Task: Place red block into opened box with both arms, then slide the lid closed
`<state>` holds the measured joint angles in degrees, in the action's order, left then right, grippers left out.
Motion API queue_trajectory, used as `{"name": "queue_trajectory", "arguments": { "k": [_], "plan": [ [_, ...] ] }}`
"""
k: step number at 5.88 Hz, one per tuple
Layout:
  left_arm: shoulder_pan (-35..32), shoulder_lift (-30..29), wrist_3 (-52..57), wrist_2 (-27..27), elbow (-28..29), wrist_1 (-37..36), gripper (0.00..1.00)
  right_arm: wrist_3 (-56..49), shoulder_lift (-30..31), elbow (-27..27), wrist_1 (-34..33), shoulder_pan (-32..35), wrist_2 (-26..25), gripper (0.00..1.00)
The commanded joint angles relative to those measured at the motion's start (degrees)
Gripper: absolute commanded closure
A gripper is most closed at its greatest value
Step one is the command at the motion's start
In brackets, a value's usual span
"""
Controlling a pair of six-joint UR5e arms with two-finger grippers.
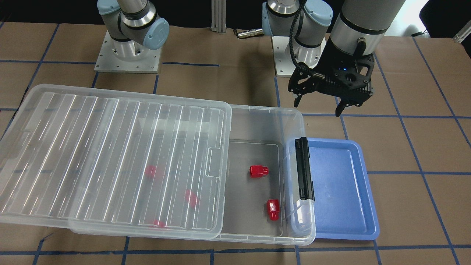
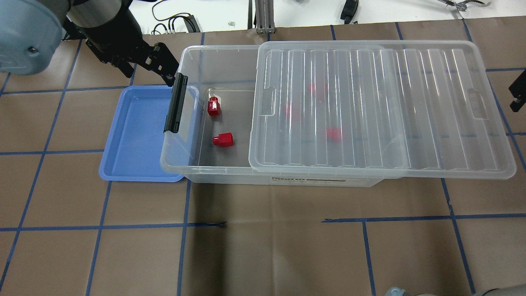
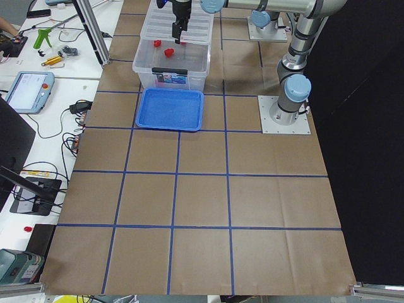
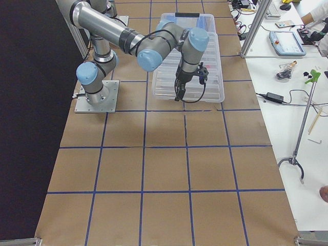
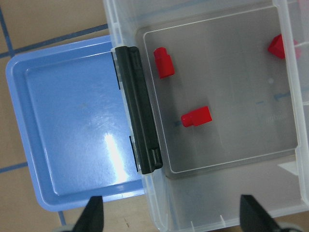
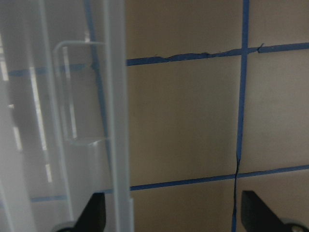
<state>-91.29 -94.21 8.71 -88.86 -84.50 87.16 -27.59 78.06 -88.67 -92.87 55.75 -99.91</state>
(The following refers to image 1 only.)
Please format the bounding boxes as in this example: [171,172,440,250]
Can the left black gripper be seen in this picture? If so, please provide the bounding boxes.
[288,39,375,117]

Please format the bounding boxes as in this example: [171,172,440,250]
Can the red block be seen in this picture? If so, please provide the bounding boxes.
[153,219,167,228]
[249,165,269,178]
[184,189,199,209]
[266,199,281,221]
[144,165,165,180]

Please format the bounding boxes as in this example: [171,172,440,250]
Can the clear plastic storage box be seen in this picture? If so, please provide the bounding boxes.
[67,101,315,244]

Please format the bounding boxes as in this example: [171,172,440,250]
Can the clear plastic box lid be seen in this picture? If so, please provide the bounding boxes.
[1,84,232,240]

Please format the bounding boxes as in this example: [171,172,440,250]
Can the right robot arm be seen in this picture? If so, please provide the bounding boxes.
[96,0,170,61]

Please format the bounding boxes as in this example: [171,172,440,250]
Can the blue plastic tray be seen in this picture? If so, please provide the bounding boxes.
[308,138,380,240]

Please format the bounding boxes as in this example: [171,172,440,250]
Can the red block under lid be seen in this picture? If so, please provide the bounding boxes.
[184,189,199,209]
[144,165,165,180]
[153,219,167,228]

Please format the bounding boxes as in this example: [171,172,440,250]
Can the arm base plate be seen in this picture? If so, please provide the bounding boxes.
[271,36,327,77]
[94,32,163,74]

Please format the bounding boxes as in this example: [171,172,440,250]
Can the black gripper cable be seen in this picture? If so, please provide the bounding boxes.
[290,7,326,80]

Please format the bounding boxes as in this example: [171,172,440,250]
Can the silver cable connector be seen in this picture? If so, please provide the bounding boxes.
[233,28,264,40]

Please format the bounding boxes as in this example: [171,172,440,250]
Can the black box latch handle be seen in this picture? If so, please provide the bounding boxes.
[295,137,315,200]

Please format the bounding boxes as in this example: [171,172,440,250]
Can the aluminium frame post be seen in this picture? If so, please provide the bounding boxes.
[210,0,227,35]

